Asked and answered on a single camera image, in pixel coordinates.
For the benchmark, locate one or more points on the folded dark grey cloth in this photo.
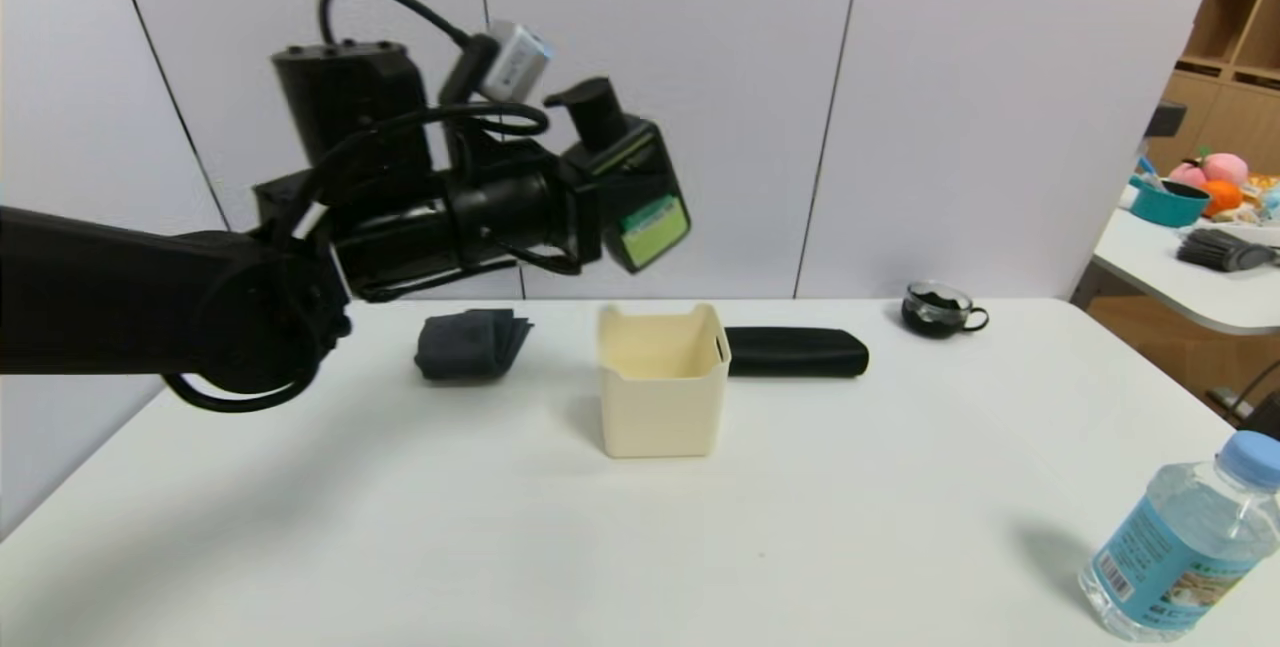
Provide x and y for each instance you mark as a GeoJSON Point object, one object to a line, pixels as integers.
{"type": "Point", "coordinates": [470, 344]}

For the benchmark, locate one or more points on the cream white plastic box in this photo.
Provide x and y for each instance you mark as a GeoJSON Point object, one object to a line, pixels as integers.
{"type": "Point", "coordinates": [662, 397]}

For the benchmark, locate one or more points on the white side table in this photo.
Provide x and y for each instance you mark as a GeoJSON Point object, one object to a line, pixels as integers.
{"type": "Point", "coordinates": [1180, 282]}

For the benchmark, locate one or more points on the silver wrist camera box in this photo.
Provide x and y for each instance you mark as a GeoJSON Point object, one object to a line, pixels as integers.
{"type": "Point", "coordinates": [518, 59]}

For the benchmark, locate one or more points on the wooden shelf unit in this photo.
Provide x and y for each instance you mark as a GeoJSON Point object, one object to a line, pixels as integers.
{"type": "Point", "coordinates": [1235, 37]}

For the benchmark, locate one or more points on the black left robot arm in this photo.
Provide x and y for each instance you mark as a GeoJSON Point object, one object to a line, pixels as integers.
{"type": "Point", "coordinates": [120, 297]}

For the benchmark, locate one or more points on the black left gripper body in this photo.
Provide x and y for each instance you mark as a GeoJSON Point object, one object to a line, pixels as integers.
{"type": "Point", "coordinates": [640, 195]}

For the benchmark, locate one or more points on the blue spoon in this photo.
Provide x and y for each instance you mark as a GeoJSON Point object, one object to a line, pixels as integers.
{"type": "Point", "coordinates": [1147, 170]}

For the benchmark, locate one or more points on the teal bowl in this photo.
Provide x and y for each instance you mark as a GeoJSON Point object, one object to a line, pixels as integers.
{"type": "Point", "coordinates": [1168, 207]}

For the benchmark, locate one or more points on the black pump dispenser bottle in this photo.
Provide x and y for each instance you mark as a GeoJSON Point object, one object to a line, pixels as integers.
{"type": "Point", "coordinates": [655, 192]}

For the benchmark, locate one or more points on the orange toy fruit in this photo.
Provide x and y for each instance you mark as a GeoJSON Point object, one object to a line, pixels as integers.
{"type": "Point", "coordinates": [1222, 197]}

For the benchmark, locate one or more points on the clear water bottle blue label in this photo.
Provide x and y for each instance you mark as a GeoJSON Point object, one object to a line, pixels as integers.
{"type": "Point", "coordinates": [1175, 547]}

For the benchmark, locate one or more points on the pink plush toy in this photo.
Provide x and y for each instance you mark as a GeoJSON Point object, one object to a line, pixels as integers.
{"type": "Point", "coordinates": [1222, 168]}

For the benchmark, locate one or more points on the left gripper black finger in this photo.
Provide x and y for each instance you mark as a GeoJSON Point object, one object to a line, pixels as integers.
{"type": "Point", "coordinates": [585, 113]}

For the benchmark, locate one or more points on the dark grey brush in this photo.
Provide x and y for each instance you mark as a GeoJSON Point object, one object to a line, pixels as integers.
{"type": "Point", "coordinates": [1222, 251]}

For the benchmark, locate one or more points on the black oblong pouch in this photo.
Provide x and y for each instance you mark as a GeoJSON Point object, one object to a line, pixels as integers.
{"type": "Point", "coordinates": [800, 352]}

